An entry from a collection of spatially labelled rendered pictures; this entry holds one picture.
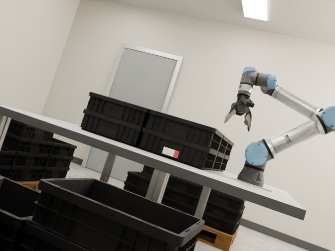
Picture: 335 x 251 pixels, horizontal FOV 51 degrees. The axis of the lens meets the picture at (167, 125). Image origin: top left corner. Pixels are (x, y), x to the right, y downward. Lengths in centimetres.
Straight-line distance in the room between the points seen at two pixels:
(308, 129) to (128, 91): 405
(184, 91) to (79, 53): 200
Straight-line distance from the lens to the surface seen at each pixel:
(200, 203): 296
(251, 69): 199
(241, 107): 192
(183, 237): 81
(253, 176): 200
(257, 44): 541
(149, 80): 552
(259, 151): 186
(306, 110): 206
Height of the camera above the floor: 78
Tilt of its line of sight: 3 degrees up
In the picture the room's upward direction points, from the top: 18 degrees clockwise
